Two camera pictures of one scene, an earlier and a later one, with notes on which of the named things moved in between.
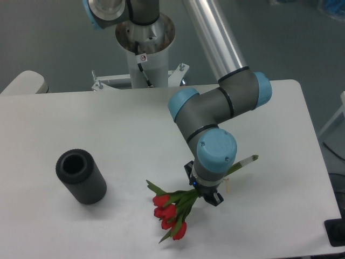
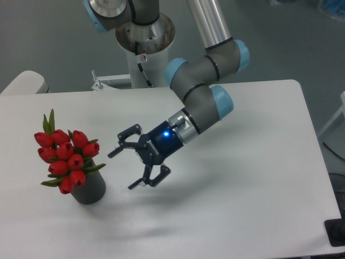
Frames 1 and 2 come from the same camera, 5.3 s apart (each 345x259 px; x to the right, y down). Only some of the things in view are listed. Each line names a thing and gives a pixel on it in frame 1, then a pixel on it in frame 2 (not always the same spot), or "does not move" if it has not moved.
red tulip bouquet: [172, 208] → [68, 155]
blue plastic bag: [335, 8] does not move
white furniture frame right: [342, 109] does not move
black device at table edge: [335, 231] does not move
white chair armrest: [27, 82] does not move
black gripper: [209, 193] → [152, 148]
